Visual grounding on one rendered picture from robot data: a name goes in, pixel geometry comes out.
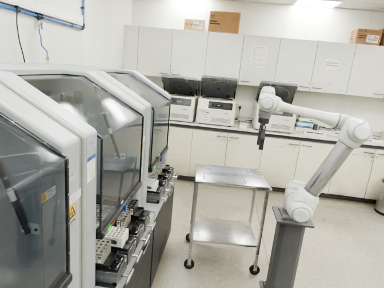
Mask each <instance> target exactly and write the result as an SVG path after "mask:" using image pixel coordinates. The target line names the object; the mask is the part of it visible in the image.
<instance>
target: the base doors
mask: <svg viewBox="0 0 384 288"><path fill-rule="evenodd" d="M170 133H173V134H177V135H173V134H170ZM192 136H193V138H192ZM218 136H222V137H218ZM224 136H225V137H226V138H225V137H224ZM227 136H228V138H227ZM230 137H234V138H230ZM237 137H238V139H236V138H237ZM206 138H213V139H214V140H212V139H206ZM257 139H258V136H252V135H242V134H232V133H220V132H215V131H206V130H196V129H186V128H180V127H169V140H168V147H169V149H168V151H167V165H170V167H173V168H174V171H175V174H176V175H184V176H190V177H195V166H196V163H197V164H204V165H216V166H224V164H225V166H228V167H241V168H248V169H259V170H260V172H261V173H262V175H264V177H265V178H266V180H267V181H268V183H269V185H270V186H271V187H280V188H286V186H287V185H288V183H289V182H290V181H292V180H294V179H296V180H300V181H304V182H305V183H306V184H307V183H308V181H309V180H310V179H311V177H312V176H313V175H314V173H315V172H316V171H317V169H318V168H319V167H320V165H321V164H322V162H323V161H324V160H325V158H326V157H327V155H328V154H329V152H331V150H332V148H333V147H334V146H335V145H330V144H324V143H313V142H303V141H294V140H288V139H278V138H268V137H265V141H264V145H263V150H258V148H259V145H257ZM224 140H226V141H224ZM229 140H230V141H229ZM191 143H192V144H191ZM290 144H295V145H290ZM296 144H298V145H299V146H297V145H296ZM226 145H227V147H226ZM303 145H306V146H303ZM277 146H286V148H284V147H277ZM307 146H312V147H307ZM365 152H368V153H365ZM369 153H374V154H369ZM378 153H379V154H384V150H376V149H366V148H360V147H359V148H357V149H354V150H353V151H352V152H351V154H350V155H349V156H348V158H347V159H346V160H345V161H344V163H343V164H342V166H341V167H340V168H339V169H338V171H337V172H336V173H335V175H334V176H333V177H332V179H331V180H330V182H329V183H328V184H327V185H326V187H325V188H324V189H323V191H322V192H321V193H326V194H327V193H328V194H335V195H344V196H350V197H358V198H366V199H375V200H377V197H378V193H379V188H380V186H381V182H382V178H384V155H378ZM225 154H226V156H225ZM352 154H360V156H358V155H352ZM190 155H191V157H190ZM372 157H373V158H372ZM376 157H378V158H376ZM372 159H373V162H372V163H371V160H372ZM259 164H260V165H259ZM189 168H190V169H189Z"/></svg>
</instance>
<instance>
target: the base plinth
mask: <svg viewBox="0 0 384 288"><path fill-rule="evenodd" d="M177 179H182V180H188V181H194V180H195V177H190V176H184V175H178V177H177ZM271 188H272V191H278V192H283V193H284V192H285V190H286V189H285V188H280V187H271ZM319 197H324V198H332V199H341V200H347V201H355V202H364V203H373V204H376V201H377V200H375V199H366V198H358V197H350V196H344V195H335V194H328V193H327V194H326V193H320V195H319Z"/></svg>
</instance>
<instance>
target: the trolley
mask: <svg viewBox="0 0 384 288"><path fill-rule="evenodd" d="M199 183H201V184H208V185H220V186H233V187H245V188H252V189H253V196H252V201H251V208H250V216H249V221H248V222H245V221H232V220H225V219H213V218H200V217H195V214H196V208H197V197H198V186H199ZM257 189H265V190H266V192H265V198H264V203H263V210H262V216H261V224H260V228H259V234H258V242H256V240H255V236H254V233H253V230H252V228H251V221H252V217H253V210H254V202H255V195H256V190H257ZM269 191H272V188H271V187H270V185H269V183H268V181H267V180H266V178H265V177H264V175H262V173H261V172H260V170H259V169H248V168H241V167H228V166H216V165H204V164H197V163H196V166H195V180H194V191H193V202H192V209H191V220H190V231H189V233H188V234H186V240H187V241H188V242H190V246H189V256H188V259H186V260H185V261H184V267H185V268H187V269H192V268H193V267H194V261H193V260H192V259H191V254H192V247H193V242H200V243H213V244H220V245H233V246H245V247H256V252H255V259H254V262H253V265H251V266H250V267H249V271H250V273H251V274H252V275H256V274H258V273H259V272H260V269H259V266H258V265H257V263H258V257H259V250H260V246H261V239H262V233H263V226H264V222H265V215H266V208H267V202H268V197H269Z"/></svg>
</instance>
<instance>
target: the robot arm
mask: <svg viewBox="0 0 384 288"><path fill-rule="evenodd" d="M258 104H259V109H258V116H259V117H258V122H259V123H260V126H259V131H258V139H257V145H259V148H258V150H263V145H264V141H265V132H266V126H265V124H268V123H269V119H270V118H271V113H276V112H279V111H282V112H286V113H290V114H295V115H300V116H303V117H307V118H311V119H315V120H318V121H320V122H323V123H325V124H327V125H329V126H331V127H333V128H335V129H338V130H340V131H341V132H340V134H339V136H338V142H337V143H336V144H335V146H334V147H333V148H332V150H331V152H329V154H328V155H327V157H326V158H325V160H324V161H323V162H322V164H321V165H320V167H319V168H318V169H317V171H316V172H315V173H314V175H313V176H312V177H311V179H310V180H309V181H308V183H307V184H306V183H305V182H304V181H300V180H296V179H294V180H292V181H290V182H289V183H288V185H287V186H286V190H285V194H284V199H283V207H279V208H278V210H279V211H280V214H281V216H282V220H290V221H297V222H299V223H307V222H308V221H309V220H310V219H311V218H312V216H313V213H314V211H315V209H316V207H317V205H318V204H319V197H318V196H319V195H320V193H321V192H322V191H323V189H324V188H325V187H326V185H327V184H328V183H329V182H330V180H331V179H332V177H333V176H334V175H335V173H336V172H337V171H338V169H339V168H340V167H341V166H342V164H343V163H344V161H345V160H346V159H347V158H348V156H349V155H350V154H351V152H352V151H353V150H354V149H357V148H359V147H360V145H362V144H363V143H364V142H366V141H367V140H368V139H369V138H370V137H371V135H372V132H373V131H372V127H371V125H370V124H369V123H368V121H367V120H365V119H363V118H361V117H355V116H351V115H345V114H339V113H330V112H324V111H319V110H314V109H308V108H305V107H299V106H294V105H290V104H288V103H285V102H283V101H282V100H281V98H280V97H278V96H276V95H275V89H274V88H273V87H271V86H264V87H263V88H262V90H261V92H260V95H259V100H258Z"/></svg>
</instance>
